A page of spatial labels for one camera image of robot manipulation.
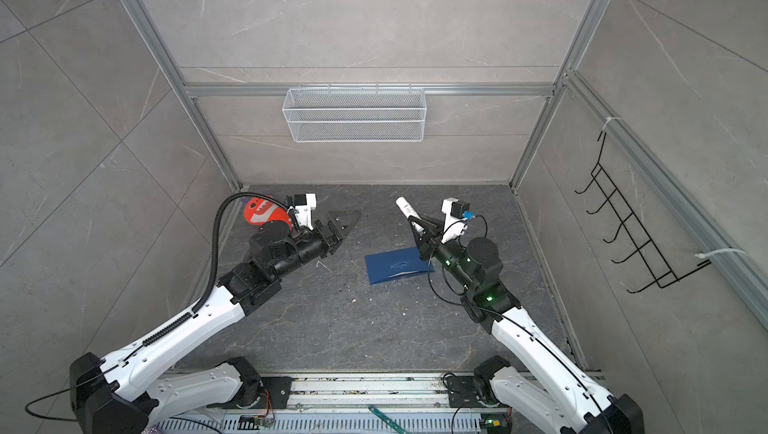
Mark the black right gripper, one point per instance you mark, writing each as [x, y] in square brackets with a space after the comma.
[432, 245]

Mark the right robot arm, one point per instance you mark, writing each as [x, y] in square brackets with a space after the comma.
[562, 398]

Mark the white wire basket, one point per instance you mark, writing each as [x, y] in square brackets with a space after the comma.
[346, 115]

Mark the white glue stick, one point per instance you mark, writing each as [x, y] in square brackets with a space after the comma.
[406, 209]

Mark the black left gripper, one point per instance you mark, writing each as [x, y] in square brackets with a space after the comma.
[330, 234]

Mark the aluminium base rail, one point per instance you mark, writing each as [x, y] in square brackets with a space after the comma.
[420, 402]

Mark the black wire hook rack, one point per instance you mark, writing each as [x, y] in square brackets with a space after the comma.
[631, 227]

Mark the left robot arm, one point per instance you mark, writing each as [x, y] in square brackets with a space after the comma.
[127, 391]

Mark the red plush toy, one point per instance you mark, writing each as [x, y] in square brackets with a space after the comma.
[258, 212]

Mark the blue envelope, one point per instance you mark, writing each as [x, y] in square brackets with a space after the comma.
[395, 265]

